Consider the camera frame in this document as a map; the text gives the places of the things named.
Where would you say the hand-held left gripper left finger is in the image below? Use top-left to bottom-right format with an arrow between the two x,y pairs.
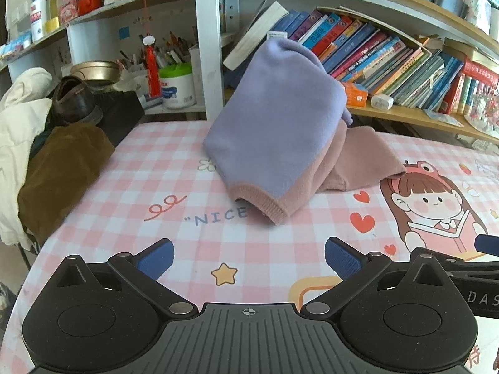
51,237 -> 199,319

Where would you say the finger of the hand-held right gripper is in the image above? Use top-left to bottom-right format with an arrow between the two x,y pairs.
437,234 -> 499,271

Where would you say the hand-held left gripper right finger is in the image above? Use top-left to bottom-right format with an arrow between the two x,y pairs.
301,237 -> 451,316

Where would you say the purple and pink sweater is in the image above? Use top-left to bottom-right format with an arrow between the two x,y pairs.
203,39 -> 407,226

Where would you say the blue leaflet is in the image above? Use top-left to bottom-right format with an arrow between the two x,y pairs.
423,109 -> 464,127

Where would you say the black box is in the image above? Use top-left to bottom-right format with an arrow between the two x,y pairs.
91,90 -> 146,148

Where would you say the white charger block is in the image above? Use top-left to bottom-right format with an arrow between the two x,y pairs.
370,93 -> 394,111

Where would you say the orange and white carton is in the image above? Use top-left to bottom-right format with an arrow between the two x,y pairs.
343,82 -> 369,108

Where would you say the white tub with green lid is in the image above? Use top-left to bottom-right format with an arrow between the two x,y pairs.
159,63 -> 196,110

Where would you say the thick red book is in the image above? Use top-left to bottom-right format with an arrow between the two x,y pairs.
462,59 -> 499,86

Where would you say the brown leather shoe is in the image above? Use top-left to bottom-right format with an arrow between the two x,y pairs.
51,76 -> 104,126

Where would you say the red tassel ornament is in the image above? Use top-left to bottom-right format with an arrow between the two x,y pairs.
141,0 -> 162,98

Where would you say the cream white jacket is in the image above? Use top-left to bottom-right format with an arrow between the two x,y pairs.
0,67 -> 53,252

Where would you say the gold metal bowl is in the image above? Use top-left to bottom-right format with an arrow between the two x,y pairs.
70,61 -> 119,85

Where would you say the bunch of pens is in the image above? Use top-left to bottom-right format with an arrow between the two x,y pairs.
117,31 -> 196,71

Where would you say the row of colourful books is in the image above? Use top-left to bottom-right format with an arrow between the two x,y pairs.
269,6 -> 499,115

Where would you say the white and wood bookshelf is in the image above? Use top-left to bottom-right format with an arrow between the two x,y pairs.
0,0 -> 499,149

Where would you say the red and white jar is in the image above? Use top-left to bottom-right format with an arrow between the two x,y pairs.
77,0 -> 104,17

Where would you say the pink packet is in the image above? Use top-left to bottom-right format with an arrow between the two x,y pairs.
56,0 -> 79,24

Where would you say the white plastic bottle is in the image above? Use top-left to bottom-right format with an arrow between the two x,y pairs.
30,0 -> 48,43

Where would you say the brown corduroy cloth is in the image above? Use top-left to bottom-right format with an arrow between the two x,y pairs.
17,124 -> 116,246

